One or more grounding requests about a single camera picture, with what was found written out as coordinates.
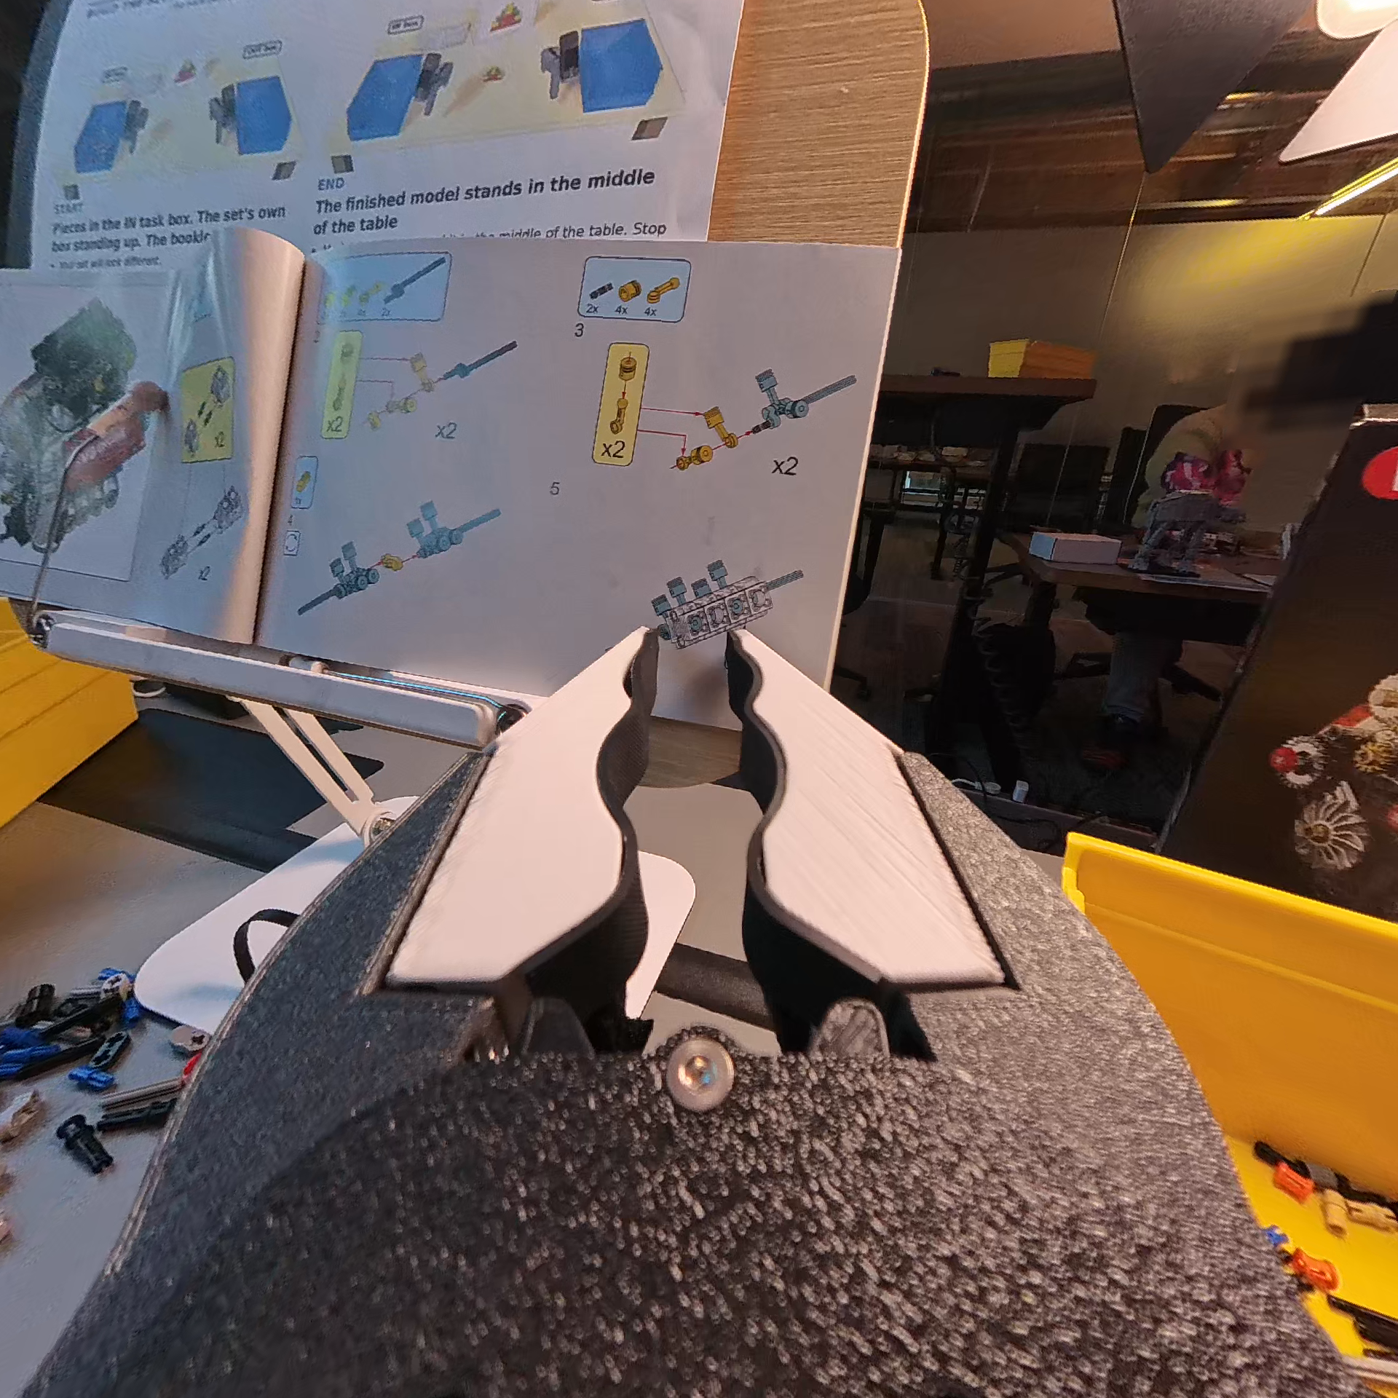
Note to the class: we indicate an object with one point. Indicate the grey toy walker model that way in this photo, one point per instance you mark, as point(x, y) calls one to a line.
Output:
point(1185, 529)

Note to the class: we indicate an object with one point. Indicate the black toy engine box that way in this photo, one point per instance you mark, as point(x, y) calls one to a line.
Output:
point(1288, 656)

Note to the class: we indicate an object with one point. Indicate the printed instruction sheet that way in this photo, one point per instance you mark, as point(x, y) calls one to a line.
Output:
point(491, 196)

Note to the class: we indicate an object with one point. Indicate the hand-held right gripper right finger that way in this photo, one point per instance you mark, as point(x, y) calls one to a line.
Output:
point(874, 862)

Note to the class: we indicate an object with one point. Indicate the white hanging panel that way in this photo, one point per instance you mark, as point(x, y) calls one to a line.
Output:
point(1348, 108)

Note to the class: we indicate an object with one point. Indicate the black hanging panel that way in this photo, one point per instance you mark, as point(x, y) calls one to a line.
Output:
point(1202, 65)

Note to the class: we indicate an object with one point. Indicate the pile of small toy parts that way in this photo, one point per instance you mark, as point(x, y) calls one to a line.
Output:
point(85, 1142)

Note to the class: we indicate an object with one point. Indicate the background wooden table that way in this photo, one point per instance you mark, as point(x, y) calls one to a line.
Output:
point(960, 388)
point(1180, 589)

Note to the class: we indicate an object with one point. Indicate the heap of mixed toy parts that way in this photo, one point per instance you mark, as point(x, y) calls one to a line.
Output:
point(1310, 1270)

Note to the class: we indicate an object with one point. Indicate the white book stand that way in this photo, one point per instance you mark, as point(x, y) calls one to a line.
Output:
point(273, 677)

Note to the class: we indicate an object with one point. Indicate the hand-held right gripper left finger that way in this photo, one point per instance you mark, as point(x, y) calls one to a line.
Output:
point(513, 852)

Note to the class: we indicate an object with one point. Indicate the white flat box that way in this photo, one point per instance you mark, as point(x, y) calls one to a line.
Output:
point(1075, 546)

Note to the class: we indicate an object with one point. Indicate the open instruction booklet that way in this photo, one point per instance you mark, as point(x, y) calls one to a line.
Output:
point(656, 414)

